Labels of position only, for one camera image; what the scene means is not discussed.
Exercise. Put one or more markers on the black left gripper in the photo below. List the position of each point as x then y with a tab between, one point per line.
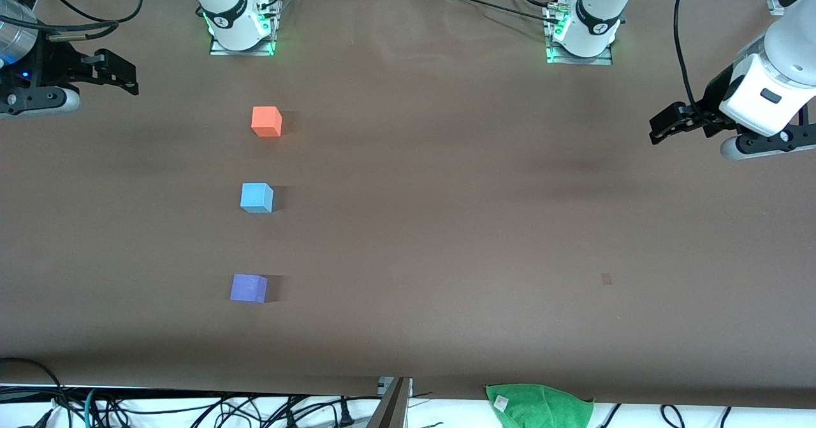
709	110

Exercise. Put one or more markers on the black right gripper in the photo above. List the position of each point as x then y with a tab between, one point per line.
56	69

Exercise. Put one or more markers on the blue foam block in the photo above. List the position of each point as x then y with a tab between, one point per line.
255	197

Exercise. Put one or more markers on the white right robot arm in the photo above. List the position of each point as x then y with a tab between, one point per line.
223	7

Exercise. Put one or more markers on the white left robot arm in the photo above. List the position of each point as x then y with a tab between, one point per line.
774	90

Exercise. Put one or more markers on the orange foam block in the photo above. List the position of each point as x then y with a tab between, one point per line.
264	122

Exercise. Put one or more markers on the purple foam block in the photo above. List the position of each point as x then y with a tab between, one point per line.
247	287

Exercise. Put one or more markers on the green cloth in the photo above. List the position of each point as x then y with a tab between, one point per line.
539	405

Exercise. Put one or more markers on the black power plug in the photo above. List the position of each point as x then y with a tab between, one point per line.
345	412

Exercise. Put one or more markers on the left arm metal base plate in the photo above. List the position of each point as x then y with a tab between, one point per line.
604	60

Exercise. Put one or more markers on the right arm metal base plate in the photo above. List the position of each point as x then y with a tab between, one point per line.
271	39

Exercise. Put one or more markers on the grey aluminium post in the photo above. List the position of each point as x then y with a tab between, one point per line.
392	409

